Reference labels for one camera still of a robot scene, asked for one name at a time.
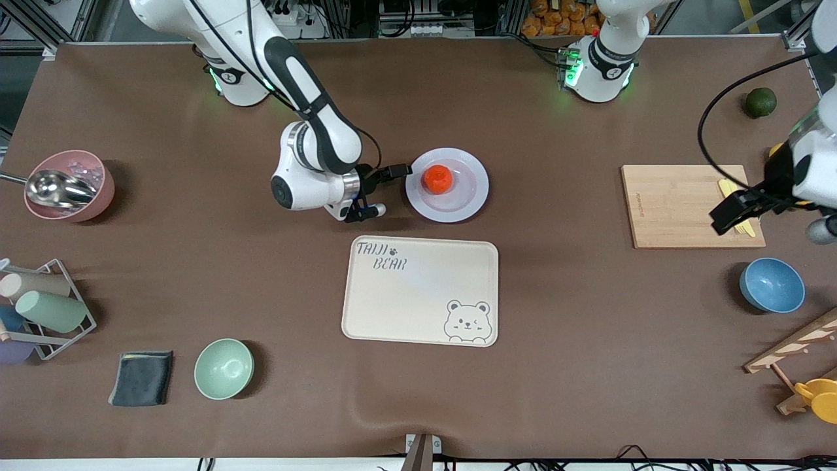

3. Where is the orange fruit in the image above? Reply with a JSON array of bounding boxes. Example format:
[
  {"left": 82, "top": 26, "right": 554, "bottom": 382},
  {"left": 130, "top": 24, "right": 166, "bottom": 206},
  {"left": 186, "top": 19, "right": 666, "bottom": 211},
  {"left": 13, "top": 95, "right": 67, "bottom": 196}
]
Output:
[{"left": 421, "top": 164, "right": 454, "bottom": 196}]

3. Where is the pale lilac round plate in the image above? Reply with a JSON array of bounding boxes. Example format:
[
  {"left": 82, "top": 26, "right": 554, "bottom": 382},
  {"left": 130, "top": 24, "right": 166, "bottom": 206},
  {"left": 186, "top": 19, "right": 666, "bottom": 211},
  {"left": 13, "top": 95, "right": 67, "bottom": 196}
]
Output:
[{"left": 405, "top": 147, "right": 490, "bottom": 224}]

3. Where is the yellow plastic fork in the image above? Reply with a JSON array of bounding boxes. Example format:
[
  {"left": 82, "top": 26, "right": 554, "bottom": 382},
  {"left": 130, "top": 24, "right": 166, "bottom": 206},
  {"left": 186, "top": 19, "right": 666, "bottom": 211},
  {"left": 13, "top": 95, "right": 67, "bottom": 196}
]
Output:
[{"left": 718, "top": 179, "right": 746, "bottom": 235}]

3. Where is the wooden cutting board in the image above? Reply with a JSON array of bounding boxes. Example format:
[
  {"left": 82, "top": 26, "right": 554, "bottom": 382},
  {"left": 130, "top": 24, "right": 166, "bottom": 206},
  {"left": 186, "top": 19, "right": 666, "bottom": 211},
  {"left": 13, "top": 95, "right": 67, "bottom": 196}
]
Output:
[{"left": 620, "top": 164, "right": 767, "bottom": 250}]

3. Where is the dark green lime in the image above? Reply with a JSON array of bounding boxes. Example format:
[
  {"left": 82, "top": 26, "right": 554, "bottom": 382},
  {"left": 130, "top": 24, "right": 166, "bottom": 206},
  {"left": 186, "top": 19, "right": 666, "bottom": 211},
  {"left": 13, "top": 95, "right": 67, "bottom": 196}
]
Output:
[{"left": 746, "top": 87, "right": 778, "bottom": 119}]

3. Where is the blue bowl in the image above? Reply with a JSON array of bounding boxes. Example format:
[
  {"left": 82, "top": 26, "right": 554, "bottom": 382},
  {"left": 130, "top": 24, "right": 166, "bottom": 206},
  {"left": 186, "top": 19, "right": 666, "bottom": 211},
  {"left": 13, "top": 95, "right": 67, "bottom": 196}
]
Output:
[{"left": 740, "top": 257, "right": 806, "bottom": 314}]

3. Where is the cream bear print tray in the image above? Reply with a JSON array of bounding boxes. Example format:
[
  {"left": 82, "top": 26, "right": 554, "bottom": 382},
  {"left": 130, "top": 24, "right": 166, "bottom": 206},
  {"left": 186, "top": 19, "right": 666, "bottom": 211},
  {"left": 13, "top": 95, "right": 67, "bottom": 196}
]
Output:
[{"left": 341, "top": 235, "right": 500, "bottom": 347}]

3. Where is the wooden drying rack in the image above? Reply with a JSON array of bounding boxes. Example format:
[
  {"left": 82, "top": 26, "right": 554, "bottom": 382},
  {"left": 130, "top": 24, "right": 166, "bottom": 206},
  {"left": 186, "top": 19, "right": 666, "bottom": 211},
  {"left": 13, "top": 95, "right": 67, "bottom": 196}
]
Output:
[{"left": 743, "top": 307, "right": 837, "bottom": 416}]

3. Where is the white power strip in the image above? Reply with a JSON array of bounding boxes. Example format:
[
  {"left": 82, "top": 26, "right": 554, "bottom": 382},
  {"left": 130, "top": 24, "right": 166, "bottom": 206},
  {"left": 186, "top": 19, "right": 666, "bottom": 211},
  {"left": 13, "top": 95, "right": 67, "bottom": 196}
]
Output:
[{"left": 275, "top": 0, "right": 328, "bottom": 40}]

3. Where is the yellow mug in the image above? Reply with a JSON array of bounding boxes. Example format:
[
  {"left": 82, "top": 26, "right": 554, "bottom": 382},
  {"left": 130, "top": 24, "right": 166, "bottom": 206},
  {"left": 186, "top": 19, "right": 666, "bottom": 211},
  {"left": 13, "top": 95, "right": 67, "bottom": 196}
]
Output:
[{"left": 794, "top": 378, "right": 837, "bottom": 425}]

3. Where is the orange toy bread pile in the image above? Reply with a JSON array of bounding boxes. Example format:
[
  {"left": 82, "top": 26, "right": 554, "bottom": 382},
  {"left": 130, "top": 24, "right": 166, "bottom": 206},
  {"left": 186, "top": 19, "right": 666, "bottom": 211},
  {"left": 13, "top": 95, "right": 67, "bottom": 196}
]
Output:
[{"left": 521, "top": 0, "right": 606, "bottom": 37}]

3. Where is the mint green bowl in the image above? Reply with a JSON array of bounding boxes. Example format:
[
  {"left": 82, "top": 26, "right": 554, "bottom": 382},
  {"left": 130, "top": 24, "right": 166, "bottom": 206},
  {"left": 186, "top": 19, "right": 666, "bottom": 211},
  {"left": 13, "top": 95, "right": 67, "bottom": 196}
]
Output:
[{"left": 194, "top": 338, "right": 254, "bottom": 400}]

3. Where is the pink bowl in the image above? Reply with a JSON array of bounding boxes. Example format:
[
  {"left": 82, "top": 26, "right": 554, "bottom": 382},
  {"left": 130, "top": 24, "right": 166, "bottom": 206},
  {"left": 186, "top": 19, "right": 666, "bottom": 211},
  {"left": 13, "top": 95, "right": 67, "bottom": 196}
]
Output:
[{"left": 24, "top": 150, "right": 116, "bottom": 223}]

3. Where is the clear ice cubes pile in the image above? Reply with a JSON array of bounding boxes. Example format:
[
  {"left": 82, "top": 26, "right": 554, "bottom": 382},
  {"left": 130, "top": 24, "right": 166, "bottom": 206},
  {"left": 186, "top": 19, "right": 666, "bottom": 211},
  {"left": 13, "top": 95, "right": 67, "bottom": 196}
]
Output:
[{"left": 65, "top": 159, "right": 105, "bottom": 190}]

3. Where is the dark grey folded cloth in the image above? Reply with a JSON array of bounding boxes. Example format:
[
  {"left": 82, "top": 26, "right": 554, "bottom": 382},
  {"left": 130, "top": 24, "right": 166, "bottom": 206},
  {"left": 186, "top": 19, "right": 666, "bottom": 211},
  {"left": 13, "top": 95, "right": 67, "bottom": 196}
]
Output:
[{"left": 108, "top": 351, "right": 175, "bottom": 408}]

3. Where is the metal scoop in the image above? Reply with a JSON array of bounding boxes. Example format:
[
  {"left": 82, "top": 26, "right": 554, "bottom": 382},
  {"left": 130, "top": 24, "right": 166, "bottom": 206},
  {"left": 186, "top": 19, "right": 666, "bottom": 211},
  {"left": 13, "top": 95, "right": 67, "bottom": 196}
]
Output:
[{"left": 0, "top": 169, "right": 99, "bottom": 210}]

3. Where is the mint green cup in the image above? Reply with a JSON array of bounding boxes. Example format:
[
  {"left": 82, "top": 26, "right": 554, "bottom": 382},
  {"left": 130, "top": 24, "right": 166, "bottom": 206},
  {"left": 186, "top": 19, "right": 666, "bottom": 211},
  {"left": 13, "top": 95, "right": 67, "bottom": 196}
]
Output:
[{"left": 15, "top": 290, "right": 88, "bottom": 334}]

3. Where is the beige cup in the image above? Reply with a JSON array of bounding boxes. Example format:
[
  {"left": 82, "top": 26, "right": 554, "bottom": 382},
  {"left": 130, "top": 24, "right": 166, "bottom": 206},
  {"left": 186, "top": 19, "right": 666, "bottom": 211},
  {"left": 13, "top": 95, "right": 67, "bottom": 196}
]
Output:
[{"left": 0, "top": 271, "right": 71, "bottom": 303}]

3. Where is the purple cup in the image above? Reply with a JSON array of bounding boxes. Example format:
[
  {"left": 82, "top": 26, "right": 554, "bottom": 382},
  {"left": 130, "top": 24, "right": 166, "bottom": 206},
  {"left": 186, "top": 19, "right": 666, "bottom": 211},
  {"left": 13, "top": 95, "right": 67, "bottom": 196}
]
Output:
[{"left": 0, "top": 337, "right": 35, "bottom": 365}]

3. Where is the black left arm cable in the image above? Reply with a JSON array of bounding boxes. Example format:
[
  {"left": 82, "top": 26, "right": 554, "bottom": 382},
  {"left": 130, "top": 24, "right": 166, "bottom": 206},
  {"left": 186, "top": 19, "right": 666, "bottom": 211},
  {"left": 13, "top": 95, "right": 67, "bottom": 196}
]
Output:
[{"left": 696, "top": 51, "right": 821, "bottom": 199}]

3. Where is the aluminium frame profile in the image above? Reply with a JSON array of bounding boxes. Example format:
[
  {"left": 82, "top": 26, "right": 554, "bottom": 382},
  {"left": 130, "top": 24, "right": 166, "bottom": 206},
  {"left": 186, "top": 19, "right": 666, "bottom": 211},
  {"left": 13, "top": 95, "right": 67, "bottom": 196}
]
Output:
[
  {"left": 0, "top": 0, "right": 100, "bottom": 61},
  {"left": 783, "top": 0, "right": 818, "bottom": 52}
]

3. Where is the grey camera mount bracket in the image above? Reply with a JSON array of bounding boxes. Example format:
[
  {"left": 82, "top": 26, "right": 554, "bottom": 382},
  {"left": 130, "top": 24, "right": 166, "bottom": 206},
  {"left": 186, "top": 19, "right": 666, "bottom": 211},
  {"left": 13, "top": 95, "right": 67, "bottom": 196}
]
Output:
[{"left": 400, "top": 433, "right": 443, "bottom": 471}]

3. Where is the grey wire cup rack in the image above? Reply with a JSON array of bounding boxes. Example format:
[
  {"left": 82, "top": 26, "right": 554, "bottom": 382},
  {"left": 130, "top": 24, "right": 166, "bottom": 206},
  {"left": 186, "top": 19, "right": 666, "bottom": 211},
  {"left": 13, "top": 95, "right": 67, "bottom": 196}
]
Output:
[{"left": 0, "top": 258, "right": 97, "bottom": 361}]

